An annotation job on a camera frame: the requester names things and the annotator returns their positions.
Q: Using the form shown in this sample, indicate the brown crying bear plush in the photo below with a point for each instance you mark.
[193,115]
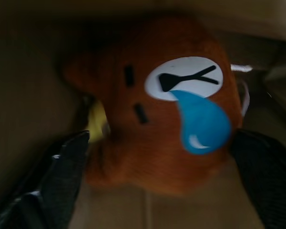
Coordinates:
[157,119]

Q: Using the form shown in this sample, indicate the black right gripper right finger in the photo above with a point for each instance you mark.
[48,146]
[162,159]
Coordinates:
[264,176]

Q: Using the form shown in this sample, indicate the yellow plush toy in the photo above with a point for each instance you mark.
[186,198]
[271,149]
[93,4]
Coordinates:
[97,124]

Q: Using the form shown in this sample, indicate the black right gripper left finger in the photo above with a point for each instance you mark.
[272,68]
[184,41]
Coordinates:
[54,181]

